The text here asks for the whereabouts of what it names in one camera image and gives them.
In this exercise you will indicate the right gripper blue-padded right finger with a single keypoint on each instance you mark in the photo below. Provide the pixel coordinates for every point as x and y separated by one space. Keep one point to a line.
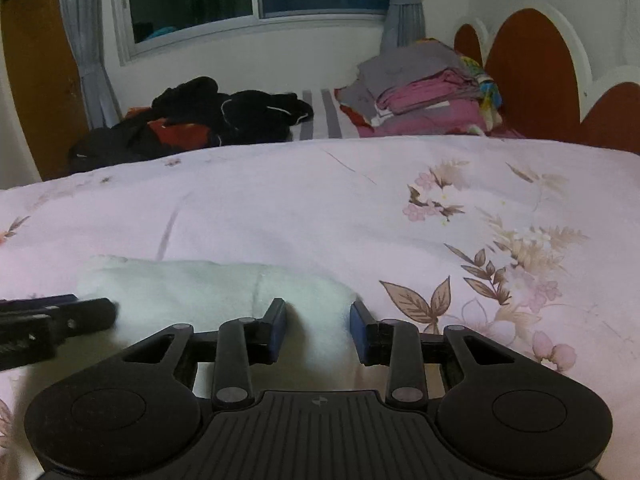
397 346

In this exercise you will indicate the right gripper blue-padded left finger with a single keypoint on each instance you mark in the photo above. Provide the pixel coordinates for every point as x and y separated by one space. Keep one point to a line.
242 343

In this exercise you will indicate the cream white knit sweater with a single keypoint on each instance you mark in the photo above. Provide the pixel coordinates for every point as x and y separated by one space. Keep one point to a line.
317 353

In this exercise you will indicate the black and red clothes pile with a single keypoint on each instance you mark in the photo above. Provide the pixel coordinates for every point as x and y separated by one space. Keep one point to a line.
192 116

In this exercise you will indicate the folded grey pink clothes stack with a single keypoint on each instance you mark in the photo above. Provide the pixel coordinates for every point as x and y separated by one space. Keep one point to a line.
425 88

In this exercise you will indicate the pink floral bed sheet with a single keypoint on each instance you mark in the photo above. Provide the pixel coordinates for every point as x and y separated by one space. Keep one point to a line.
533 244

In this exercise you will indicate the striped grey white mattress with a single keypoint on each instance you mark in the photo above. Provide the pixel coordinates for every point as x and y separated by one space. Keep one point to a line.
328 122

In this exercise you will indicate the brown wooden door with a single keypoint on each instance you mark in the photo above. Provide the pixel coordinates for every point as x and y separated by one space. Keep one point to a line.
44 82

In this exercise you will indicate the red and white headboard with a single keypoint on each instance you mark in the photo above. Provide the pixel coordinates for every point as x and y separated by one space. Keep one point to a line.
544 76

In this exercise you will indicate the left grey curtain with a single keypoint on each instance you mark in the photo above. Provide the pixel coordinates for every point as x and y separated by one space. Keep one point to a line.
82 22

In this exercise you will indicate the grey curtain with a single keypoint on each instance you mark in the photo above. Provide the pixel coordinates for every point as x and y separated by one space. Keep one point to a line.
82 22
404 24

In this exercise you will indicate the right grey curtain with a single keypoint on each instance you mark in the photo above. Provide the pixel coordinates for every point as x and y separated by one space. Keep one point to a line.
404 24

